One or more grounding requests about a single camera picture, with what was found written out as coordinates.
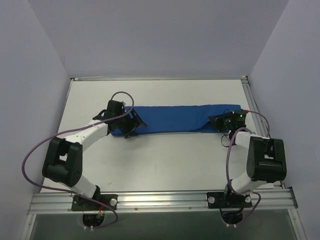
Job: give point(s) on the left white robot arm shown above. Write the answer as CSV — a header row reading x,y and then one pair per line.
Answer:
x,y
64,158

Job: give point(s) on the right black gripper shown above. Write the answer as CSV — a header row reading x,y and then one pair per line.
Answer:
x,y
222,122

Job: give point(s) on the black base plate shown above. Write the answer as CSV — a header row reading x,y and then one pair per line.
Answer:
x,y
99,202
221,200

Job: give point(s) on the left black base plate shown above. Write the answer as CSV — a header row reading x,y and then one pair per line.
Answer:
x,y
99,202

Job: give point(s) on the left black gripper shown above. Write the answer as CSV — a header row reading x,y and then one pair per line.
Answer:
x,y
131,121

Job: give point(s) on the blue surgical cloth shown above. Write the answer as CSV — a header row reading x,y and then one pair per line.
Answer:
x,y
180,118

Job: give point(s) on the front aluminium rail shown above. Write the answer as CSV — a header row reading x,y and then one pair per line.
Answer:
x,y
162,201

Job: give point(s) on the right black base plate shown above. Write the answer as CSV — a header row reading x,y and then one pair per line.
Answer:
x,y
221,200

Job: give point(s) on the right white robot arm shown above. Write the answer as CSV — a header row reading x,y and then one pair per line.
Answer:
x,y
242,185

